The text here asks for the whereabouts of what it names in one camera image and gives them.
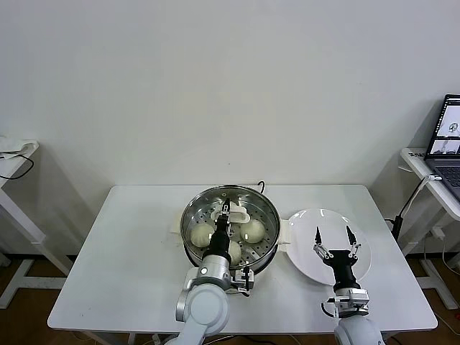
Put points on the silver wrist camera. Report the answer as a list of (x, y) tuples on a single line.
[(248, 280), (357, 298)]

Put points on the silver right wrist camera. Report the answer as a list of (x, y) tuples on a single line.
[(357, 298)]

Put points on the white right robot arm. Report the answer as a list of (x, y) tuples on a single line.
[(359, 332)]

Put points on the white round plate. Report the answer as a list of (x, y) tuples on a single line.
[(302, 248)]

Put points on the white cloth bag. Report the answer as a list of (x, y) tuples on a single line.
[(18, 145)]

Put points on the black power adapter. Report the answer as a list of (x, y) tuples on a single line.
[(397, 226)]

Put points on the grey laptop computer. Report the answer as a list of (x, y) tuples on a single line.
[(445, 118)]

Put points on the stainless steel steamer basket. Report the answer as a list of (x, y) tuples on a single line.
[(284, 231)]

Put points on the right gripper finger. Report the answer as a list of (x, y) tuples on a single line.
[(351, 235), (321, 251)]

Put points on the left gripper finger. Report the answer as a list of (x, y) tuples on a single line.
[(226, 208)]

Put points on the white steamed baozi bun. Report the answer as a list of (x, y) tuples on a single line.
[(199, 235), (253, 231), (236, 253)]

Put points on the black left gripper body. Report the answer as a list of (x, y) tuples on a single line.
[(219, 242)]

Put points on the white side table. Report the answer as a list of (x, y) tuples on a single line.
[(413, 161), (21, 218)]

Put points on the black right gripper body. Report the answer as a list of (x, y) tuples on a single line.
[(343, 269)]

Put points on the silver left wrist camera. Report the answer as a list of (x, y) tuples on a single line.
[(248, 280)]

